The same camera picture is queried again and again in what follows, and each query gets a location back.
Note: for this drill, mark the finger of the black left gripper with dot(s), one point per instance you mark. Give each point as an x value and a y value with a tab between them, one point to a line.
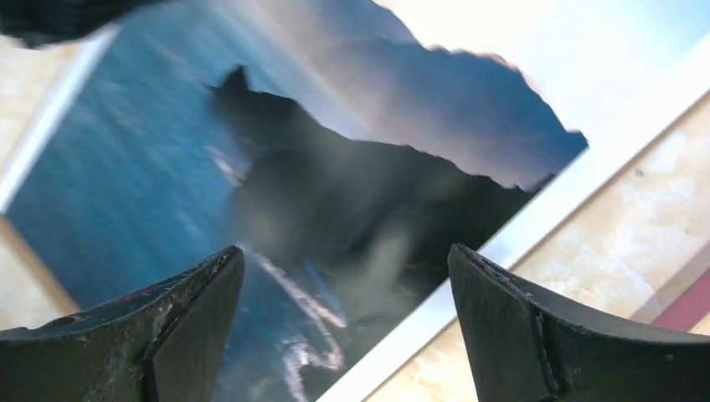
36	23

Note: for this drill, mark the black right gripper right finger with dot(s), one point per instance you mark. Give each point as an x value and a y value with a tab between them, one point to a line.
525	342

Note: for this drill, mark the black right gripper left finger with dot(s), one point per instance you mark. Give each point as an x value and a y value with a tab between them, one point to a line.
161	343

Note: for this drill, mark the pink wooden picture frame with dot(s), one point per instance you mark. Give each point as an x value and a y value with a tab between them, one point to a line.
683	300

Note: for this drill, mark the seascape photo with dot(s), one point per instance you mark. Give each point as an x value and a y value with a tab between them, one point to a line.
343	147

